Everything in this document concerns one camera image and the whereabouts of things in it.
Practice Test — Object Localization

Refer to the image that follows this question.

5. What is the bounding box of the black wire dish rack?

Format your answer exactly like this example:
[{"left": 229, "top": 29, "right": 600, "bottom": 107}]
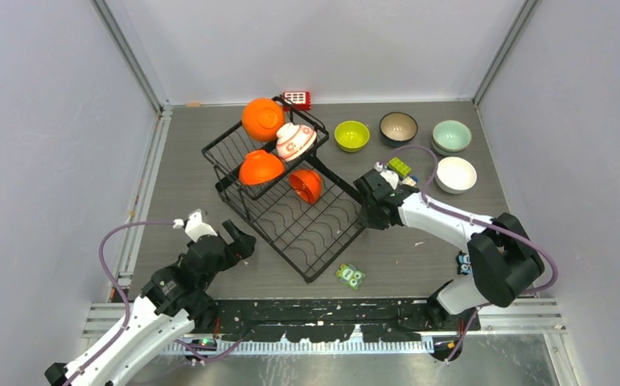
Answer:
[{"left": 202, "top": 96, "right": 364, "bottom": 283}]

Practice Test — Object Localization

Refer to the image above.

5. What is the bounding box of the orange bowl shelf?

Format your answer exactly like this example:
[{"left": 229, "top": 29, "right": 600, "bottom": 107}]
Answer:
[
  {"left": 289, "top": 170, "right": 323, "bottom": 204},
  {"left": 238, "top": 150, "right": 285, "bottom": 186}
]

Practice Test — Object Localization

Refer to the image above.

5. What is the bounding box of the yellow green bowl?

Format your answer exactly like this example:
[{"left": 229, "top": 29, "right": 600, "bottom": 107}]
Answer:
[{"left": 334, "top": 121, "right": 371, "bottom": 153}]

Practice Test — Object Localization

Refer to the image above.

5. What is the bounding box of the white ribbed bowl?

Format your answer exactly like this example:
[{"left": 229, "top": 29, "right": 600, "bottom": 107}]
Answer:
[{"left": 435, "top": 157, "right": 478, "bottom": 195}]

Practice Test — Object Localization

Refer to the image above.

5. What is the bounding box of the pale green ringed bowl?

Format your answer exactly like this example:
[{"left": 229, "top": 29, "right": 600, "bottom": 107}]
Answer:
[{"left": 432, "top": 142, "right": 466, "bottom": 157}]

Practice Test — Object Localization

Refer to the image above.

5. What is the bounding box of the floral pale green bowl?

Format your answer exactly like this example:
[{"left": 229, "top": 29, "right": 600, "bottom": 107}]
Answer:
[{"left": 432, "top": 120, "right": 473, "bottom": 153}]

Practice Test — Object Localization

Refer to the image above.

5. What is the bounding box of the white red patterned bowl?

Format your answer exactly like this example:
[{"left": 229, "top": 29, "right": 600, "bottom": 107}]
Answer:
[{"left": 276, "top": 122, "right": 317, "bottom": 162}]

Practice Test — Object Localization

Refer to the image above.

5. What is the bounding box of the orange bowl top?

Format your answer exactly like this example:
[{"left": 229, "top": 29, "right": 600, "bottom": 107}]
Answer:
[{"left": 241, "top": 98, "right": 285, "bottom": 142}]

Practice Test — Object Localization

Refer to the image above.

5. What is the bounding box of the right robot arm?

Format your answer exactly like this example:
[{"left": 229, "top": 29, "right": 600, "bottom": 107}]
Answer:
[{"left": 354, "top": 170, "right": 544, "bottom": 330}]

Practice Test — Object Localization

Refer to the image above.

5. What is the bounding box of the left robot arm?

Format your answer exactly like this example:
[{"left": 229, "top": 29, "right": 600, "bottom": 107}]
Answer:
[{"left": 44, "top": 211, "right": 257, "bottom": 385}]

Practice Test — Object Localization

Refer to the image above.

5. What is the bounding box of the toy brick car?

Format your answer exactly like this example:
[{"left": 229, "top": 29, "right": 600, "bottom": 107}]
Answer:
[{"left": 387, "top": 157, "right": 418, "bottom": 187}]

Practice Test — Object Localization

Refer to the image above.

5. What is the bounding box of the green owl number tile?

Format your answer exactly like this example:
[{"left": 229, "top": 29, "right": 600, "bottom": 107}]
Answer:
[{"left": 336, "top": 264, "right": 366, "bottom": 290}]

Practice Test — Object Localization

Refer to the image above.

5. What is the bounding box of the blue owl number tile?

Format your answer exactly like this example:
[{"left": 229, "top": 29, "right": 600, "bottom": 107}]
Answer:
[{"left": 456, "top": 253, "right": 472, "bottom": 275}]

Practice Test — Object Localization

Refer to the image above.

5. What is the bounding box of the red toy brick block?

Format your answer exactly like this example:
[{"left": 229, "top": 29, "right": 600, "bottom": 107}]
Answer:
[{"left": 281, "top": 91, "right": 312, "bottom": 111}]

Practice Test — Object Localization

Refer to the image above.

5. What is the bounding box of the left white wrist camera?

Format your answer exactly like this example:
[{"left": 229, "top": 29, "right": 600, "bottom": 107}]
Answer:
[{"left": 172, "top": 209, "right": 218, "bottom": 242}]

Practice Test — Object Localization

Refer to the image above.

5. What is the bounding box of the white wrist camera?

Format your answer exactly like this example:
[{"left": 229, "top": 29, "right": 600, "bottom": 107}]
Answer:
[
  {"left": 374, "top": 162, "right": 400, "bottom": 190},
  {"left": 172, "top": 209, "right": 218, "bottom": 242}
]

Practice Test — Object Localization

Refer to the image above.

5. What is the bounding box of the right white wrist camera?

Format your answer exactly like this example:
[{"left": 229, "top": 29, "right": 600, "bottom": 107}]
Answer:
[{"left": 374, "top": 162, "right": 400, "bottom": 190}]

